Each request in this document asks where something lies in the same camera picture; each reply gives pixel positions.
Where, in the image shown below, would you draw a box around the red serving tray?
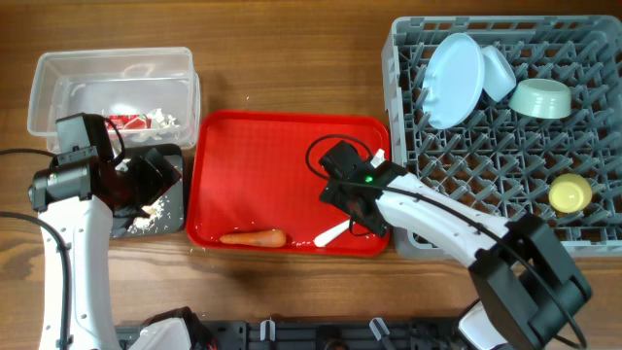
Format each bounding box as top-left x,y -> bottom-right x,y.
186,110 -> 391,257

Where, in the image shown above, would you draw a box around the black plastic tray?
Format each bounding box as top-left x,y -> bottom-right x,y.
111,144 -> 186,239

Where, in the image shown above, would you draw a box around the clear plastic bin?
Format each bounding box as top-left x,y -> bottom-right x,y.
27,47 -> 201,153

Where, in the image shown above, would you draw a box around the orange carrot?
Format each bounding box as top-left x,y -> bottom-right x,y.
220,229 -> 287,248

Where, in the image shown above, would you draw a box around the grey dishwasher rack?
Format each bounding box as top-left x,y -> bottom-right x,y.
381,16 -> 621,257

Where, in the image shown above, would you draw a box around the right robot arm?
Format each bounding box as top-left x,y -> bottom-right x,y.
311,136 -> 592,349

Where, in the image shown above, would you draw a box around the rice and food scraps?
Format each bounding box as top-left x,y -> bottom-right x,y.
128,194 -> 175,235

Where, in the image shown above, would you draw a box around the mint green bowl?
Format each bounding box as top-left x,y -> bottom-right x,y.
509,78 -> 571,120

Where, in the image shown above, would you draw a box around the red snack wrapper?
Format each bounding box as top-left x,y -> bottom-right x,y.
107,115 -> 152,130

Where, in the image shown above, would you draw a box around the white plastic spoon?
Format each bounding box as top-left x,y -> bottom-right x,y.
313,220 -> 350,248

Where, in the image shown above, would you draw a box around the light blue plate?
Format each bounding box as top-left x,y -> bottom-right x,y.
422,33 -> 485,129

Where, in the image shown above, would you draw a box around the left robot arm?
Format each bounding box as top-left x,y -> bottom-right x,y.
28,113 -> 182,349

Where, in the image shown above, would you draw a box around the white tissue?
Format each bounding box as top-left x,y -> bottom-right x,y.
146,108 -> 179,129

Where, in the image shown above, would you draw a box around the yellow plastic cup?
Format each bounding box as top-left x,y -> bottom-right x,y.
548,173 -> 593,213

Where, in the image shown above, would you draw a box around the light blue small bowl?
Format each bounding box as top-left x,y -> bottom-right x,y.
482,46 -> 517,102

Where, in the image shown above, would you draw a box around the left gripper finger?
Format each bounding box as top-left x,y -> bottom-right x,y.
118,146 -> 182,204
110,192 -> 150,219

